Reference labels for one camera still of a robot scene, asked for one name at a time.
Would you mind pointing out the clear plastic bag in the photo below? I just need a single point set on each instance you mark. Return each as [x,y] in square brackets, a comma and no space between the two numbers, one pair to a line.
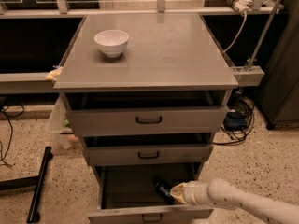
[59,126]

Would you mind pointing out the middle grey drawer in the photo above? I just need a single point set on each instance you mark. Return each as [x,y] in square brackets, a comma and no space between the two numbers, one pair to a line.
[146,149]

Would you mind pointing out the grey metal rail frame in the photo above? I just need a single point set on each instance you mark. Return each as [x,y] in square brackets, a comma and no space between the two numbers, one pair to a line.
[124,11]

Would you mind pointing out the white power strip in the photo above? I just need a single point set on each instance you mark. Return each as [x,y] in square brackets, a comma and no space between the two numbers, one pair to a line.
[240,6]

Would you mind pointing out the yellow sponge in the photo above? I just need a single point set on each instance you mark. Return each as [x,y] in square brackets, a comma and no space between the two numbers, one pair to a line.
[54,74]

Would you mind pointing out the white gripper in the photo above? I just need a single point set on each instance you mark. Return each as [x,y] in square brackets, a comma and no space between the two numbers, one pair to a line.
[193,192]

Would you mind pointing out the dark grey side cabinet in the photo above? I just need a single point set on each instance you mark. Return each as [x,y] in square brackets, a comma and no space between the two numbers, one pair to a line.
[278,93]

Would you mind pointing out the bottom grey drawer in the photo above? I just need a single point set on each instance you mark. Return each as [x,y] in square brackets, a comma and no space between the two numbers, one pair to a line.
[127,195]

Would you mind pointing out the top grey drawer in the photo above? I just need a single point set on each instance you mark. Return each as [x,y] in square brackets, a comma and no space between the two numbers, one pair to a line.
[106,118]

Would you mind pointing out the black table leg base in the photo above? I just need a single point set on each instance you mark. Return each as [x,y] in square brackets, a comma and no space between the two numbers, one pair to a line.
[31,181]

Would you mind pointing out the grey drawer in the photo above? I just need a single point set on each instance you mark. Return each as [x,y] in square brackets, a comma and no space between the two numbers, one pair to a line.
[127,195]
[146,149]
[106,118]

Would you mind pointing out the blue pepsi can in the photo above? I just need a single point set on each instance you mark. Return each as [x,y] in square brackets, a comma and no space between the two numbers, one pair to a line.
[162,189]

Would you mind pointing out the white ceramic bowl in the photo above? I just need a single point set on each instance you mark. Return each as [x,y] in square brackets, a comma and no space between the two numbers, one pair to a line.
[112,42]

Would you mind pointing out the grey drawer cabinet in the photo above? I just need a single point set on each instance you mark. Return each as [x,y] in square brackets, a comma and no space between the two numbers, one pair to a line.
[145,94]

